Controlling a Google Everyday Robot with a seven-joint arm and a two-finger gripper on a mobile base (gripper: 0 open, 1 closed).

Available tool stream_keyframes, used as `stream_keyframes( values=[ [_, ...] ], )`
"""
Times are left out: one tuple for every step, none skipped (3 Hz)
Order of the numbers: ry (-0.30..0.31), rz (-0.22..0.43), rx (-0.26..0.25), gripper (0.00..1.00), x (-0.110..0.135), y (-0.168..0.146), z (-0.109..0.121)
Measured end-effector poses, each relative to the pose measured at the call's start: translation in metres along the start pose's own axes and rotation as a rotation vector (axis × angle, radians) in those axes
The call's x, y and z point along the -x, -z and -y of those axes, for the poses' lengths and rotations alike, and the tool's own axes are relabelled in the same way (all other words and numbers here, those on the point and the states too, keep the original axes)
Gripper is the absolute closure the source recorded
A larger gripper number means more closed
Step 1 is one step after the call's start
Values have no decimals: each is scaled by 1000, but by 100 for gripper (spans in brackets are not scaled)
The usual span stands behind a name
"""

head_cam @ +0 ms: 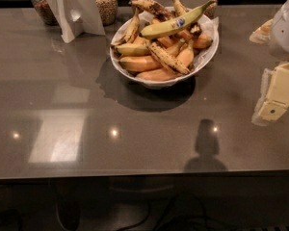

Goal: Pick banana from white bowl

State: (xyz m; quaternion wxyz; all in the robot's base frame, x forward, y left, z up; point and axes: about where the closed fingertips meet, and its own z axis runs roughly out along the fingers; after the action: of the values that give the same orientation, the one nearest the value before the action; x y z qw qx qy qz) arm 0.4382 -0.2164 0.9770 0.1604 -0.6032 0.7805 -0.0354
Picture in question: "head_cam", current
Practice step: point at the spotted brown banana top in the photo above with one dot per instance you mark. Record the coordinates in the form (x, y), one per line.
(153, 7)

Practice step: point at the spotted banana front diagonal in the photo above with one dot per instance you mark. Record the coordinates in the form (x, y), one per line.
(166, 59)

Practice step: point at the glass jar of grains centre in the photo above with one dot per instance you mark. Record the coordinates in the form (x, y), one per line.
(108, 10)

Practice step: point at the white folded paper stand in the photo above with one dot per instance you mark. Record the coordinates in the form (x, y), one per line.
(76, 17)

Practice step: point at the white bowl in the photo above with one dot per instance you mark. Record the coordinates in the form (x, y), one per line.
(132, 76)

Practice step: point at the orange banana bottom front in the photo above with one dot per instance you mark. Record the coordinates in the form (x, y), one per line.
(158, 75)

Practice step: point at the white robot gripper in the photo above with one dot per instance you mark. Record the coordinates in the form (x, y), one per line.
(286, 29)

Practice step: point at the orange banana lower left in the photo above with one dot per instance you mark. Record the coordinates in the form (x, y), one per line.
(139, 64)

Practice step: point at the long green-yellow stickered banana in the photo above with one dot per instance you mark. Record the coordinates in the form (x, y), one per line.
(175, 25)

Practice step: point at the spotted banana left upright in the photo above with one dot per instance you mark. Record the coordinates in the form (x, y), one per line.
(131, 31)

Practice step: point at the glass jar of nuts left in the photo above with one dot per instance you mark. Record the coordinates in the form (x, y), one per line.
(44, 11)

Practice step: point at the orange banana centre right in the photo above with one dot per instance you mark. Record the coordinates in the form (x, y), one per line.
(186, 55)

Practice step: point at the spotted banana top back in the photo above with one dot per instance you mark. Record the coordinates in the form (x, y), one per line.
(179, 8)

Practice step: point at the orange banana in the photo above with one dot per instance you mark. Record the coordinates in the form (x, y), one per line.
(139, 64)
(158, 75)
(201, 42)
(186, 55)

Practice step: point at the yellow-green banana left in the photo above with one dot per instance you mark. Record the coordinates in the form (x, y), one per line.
(131, 49)

